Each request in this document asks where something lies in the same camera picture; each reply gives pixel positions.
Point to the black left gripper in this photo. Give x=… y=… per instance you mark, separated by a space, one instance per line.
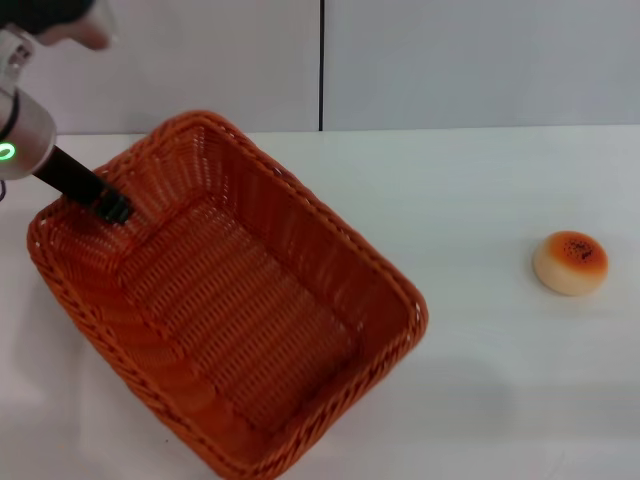
x=67 y=175

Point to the orange woven plastic basket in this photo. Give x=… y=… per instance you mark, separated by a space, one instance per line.
x=240 y=310

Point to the round toasted bread bun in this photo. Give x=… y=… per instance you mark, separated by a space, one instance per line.
x=570 y=262

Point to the blurred person hand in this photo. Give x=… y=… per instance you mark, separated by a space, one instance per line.
x=87 y=32

